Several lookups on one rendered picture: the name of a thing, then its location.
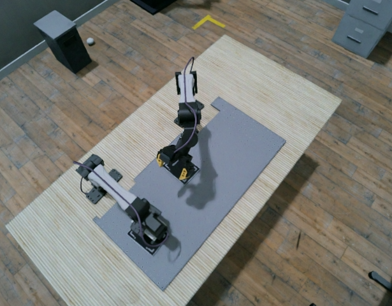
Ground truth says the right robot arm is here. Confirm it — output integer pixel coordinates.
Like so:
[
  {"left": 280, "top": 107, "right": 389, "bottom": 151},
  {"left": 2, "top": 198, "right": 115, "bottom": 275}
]
[{"left": 75, "top": 154, "right": 168, "bottom": 240}]

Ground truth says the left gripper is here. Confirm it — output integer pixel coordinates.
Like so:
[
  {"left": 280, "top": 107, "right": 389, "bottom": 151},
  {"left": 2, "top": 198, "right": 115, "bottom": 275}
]
[{"left": 156, "top": 138, "right": 195, "bottom": 180}]

